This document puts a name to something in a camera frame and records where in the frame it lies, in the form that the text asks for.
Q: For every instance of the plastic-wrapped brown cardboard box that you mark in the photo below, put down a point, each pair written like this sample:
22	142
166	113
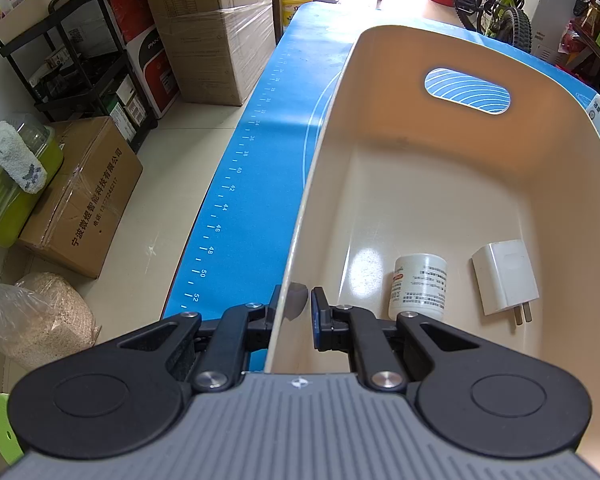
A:
215	55

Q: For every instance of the green and black bicycle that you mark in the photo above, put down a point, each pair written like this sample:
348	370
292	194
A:
500	5

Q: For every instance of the white and red appliance box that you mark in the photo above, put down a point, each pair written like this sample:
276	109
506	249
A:
152	70

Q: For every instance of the white printed bottle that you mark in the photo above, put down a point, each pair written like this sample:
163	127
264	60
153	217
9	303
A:
420	285

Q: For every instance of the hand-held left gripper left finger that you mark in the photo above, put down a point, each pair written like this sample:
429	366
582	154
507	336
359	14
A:
259	326

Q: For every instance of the yellow plastic jug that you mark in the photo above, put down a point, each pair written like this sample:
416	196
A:
295	5

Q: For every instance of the clear bag of grain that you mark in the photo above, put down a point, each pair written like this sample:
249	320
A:
45	325

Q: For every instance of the green container with clear lid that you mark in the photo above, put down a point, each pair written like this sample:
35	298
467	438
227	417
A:
0	210

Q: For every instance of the white charger plug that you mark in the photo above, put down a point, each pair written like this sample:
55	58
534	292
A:
505	277

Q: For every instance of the taped brown cardboard box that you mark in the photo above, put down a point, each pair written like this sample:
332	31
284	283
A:
85	195

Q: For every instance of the blue measuring mat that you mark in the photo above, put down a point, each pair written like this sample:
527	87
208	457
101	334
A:
265	160

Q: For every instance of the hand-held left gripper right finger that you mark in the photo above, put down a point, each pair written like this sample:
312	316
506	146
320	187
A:
320	320

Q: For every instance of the white appliance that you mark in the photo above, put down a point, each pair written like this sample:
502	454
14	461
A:
555	0

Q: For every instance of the open cardboard box with clutter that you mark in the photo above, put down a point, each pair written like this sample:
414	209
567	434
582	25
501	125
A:
35	5

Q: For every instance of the black shelf cart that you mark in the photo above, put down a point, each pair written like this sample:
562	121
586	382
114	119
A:
80	67

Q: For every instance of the green plastic piece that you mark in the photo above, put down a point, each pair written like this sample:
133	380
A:
5	430

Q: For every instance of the beige plastic storage bin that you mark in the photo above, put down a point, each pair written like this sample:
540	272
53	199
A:
410	185

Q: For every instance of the white rolled towel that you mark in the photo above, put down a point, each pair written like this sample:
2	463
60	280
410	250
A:
15	157

